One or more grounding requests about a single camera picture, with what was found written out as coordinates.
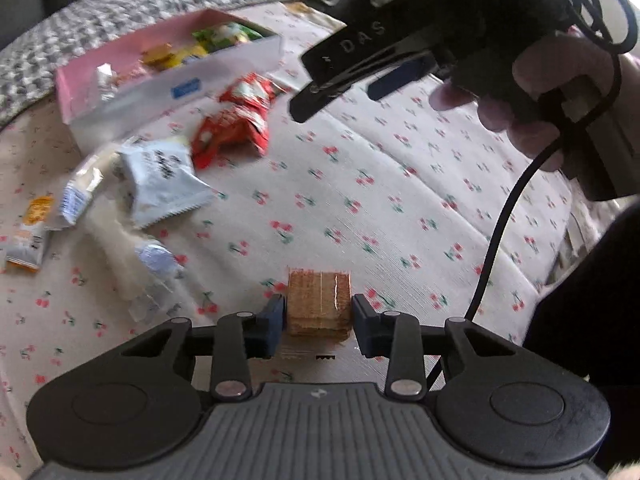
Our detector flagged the brown wafer biscuit packet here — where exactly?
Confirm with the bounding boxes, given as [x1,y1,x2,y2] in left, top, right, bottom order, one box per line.
[286,269,352,341]

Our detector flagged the yellow chip snack packet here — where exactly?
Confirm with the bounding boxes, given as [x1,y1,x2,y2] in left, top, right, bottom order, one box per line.
[163,44,208,70]

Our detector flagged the gold foil snack bar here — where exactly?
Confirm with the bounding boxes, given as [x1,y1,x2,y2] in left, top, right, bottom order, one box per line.
[141,44,174,67]

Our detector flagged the person right hand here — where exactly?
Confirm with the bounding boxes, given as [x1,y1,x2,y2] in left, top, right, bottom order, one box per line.
[428,29,640,174]

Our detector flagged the clear blue-label cracker packet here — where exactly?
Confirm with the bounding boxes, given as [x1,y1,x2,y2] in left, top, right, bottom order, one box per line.
[84,195,184,323]

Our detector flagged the cherry print tablecloth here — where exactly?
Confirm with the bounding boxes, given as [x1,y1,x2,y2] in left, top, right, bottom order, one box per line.
[0,1,601,480]

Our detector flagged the red white candy packet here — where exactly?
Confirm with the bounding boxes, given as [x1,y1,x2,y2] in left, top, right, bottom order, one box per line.
[218,73,285,119]

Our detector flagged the white black-text snack packet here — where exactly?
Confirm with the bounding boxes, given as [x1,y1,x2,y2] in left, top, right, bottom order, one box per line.
[119,136,214,229]

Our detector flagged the green cartoon snack packet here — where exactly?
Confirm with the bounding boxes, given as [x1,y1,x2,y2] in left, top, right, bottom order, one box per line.
[192,22,264,53]

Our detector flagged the white rice cracker packet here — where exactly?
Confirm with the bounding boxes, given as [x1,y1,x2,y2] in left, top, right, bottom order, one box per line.
[51,142,122,230]

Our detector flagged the orange white small packet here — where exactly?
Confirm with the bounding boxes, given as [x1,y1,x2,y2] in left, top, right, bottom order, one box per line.
[6,195,54,272]

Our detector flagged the pink white cardboard box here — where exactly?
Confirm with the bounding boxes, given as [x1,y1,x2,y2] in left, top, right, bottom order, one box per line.
[55,9,282,155]

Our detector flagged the silver white snack packet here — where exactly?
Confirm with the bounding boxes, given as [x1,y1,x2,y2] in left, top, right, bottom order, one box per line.
[94,63,118,103]

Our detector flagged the grey checked sofa blanket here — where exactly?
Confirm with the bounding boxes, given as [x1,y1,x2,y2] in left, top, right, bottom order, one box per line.
[0,0,442,129]

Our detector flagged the black cable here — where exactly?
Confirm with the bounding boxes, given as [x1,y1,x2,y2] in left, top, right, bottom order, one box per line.
[424,0,639,392]

